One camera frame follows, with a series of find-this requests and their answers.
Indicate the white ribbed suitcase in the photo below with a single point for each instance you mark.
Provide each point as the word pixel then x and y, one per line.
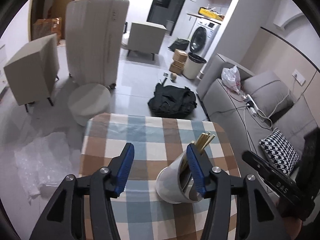
pixel 93 35

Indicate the black backpack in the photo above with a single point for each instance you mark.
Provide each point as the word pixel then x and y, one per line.
pixel 172 102

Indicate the beige armchair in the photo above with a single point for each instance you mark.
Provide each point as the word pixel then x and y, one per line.
pixel 31 73
pixel 146 37

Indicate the white power strip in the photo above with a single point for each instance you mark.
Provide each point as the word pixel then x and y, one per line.
pixel 251 105

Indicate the person left hand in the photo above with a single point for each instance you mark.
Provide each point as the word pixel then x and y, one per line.
pixel 291 221

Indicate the black garbage bag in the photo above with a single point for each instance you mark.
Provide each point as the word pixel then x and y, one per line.
pixel 180 44

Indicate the yellow crate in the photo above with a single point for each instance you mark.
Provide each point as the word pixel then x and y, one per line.
pixel 210 14

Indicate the houndstooth pillow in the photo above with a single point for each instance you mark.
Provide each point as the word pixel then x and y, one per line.
pixel 280 151

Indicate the wooden chopstick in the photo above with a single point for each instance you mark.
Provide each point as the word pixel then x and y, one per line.
pixel 200 143
pixel 209 139

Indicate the bubble wrap sheet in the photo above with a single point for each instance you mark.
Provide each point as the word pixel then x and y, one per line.
pixel 43 162

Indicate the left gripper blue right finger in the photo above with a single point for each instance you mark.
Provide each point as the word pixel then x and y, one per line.
pixel 256 218

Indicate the cream trash bin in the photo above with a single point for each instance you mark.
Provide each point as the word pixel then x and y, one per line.
pixel 193 65

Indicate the beige armchair near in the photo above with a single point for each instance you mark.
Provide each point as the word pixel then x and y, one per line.
pixel 31 73

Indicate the cardboard box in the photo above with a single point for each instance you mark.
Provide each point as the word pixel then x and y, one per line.
pixel 180 56

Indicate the checkered tablecloth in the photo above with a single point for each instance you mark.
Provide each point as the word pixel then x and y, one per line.
pixel 139 212

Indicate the white washing machine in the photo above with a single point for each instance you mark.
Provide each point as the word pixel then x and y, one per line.
pixel 202 36

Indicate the round white ottoman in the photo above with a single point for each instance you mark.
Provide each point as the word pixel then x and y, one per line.
pixel 87 101

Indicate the grey sofa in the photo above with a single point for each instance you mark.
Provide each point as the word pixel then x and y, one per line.
pixel 228 109

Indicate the beige armchair far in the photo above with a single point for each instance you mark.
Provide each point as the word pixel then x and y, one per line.
pixel 146 37

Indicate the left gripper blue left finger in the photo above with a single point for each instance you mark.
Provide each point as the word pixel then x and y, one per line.
pixel 64 215

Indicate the white plastic bag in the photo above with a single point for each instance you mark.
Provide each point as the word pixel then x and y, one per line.
pixel 231 78

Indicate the white utensil holder bucket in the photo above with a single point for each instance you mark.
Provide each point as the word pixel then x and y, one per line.
pixel 174 184

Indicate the grey sofa cushion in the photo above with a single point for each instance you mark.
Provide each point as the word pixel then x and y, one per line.
pixel 269 93

